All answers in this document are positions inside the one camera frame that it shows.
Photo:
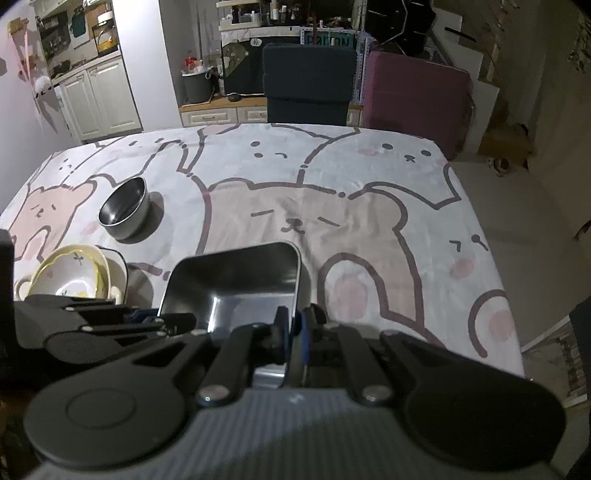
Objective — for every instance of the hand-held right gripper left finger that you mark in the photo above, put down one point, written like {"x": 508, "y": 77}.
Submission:
{"x": 279, "y": 337}

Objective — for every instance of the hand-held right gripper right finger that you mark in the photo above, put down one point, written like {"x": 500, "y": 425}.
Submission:
{"x": 300, "y": 346}

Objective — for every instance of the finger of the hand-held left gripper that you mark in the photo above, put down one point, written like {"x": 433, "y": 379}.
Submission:
{"x": 92, "y": 309}
{"x": 115, "y": 334}

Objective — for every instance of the lemon print scalloped bowl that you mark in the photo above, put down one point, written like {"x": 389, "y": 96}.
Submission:
{"x": 69, "y": 272}

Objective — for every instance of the white plate with blue rim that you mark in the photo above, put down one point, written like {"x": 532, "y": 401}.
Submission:
{"x": 121, "y": 270}

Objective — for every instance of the large square steel container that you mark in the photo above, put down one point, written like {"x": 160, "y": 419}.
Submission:
{"x": 240, "y": 277}

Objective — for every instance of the round steel bowl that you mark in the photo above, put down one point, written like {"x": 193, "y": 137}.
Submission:
{"x": 122, "y": 205}

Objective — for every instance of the white plush toy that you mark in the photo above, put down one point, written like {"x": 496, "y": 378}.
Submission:
{"x": 42, "y": 83}

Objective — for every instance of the white kitchen cabinets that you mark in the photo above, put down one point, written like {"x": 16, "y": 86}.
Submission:
{"x": 101, "y": 97}

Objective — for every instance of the low wooden top cabinet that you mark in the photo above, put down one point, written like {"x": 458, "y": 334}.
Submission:
{"x": 217, "y": 115}

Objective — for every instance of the black computer mouse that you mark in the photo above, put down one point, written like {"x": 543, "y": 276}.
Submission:
{"x": 235, "y": 97}

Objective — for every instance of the grey trash bin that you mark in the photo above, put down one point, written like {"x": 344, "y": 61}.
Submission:
{"x": 198, "y": 87}

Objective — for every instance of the dark blue chair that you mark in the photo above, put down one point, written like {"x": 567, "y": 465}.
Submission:
{"x": 309, "y": 83}

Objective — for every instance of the black cloth covered cabinet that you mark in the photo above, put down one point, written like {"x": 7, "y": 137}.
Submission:
{"x": 249, "y": 74}

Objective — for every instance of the dark slipper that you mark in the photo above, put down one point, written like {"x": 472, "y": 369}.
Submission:
{"x": 501, "y": 167}

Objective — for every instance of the purple chair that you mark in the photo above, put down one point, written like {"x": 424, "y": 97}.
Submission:
{"x": 415, "y": 101}

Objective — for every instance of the cardboard box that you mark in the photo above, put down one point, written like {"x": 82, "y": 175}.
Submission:
{"x": 503, "y": 143}

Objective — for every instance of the teal sign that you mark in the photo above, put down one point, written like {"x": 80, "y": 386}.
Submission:
{"x": 332, "y": 40}

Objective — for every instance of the white staircase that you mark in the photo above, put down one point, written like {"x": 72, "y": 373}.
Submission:
{"x": 480, "y": 97}

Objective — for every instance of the white shelf rack with bottles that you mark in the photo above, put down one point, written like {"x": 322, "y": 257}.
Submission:
{"x": 240, "y": 18}

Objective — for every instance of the black vest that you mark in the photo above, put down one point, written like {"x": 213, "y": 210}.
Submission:
{"x": 401, "y": 23}

